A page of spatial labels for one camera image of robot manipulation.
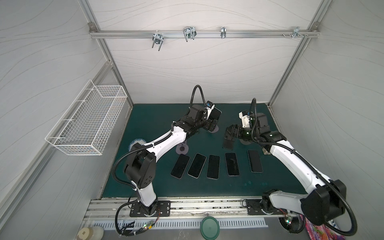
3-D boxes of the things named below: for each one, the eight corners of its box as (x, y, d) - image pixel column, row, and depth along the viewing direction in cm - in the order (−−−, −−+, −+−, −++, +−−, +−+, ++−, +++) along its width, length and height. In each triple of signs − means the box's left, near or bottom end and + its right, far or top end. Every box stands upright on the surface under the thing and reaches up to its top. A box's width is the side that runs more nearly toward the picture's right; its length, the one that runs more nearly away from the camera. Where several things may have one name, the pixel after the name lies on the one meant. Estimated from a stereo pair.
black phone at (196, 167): (187, 174, 87) (187, 173, 85) (197, 153, 96) (197, 152, 94) (198, 179, 85) (198, 178, 84) (207, 158, 94) (207, 156, 92)
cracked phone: (227, 176, 87) (228, 174, 85) (224, 154, 96) (225, 152, 94) (239, 176, 87) (240, 174, 85) (235, 154, 96) (236, 152, 94)
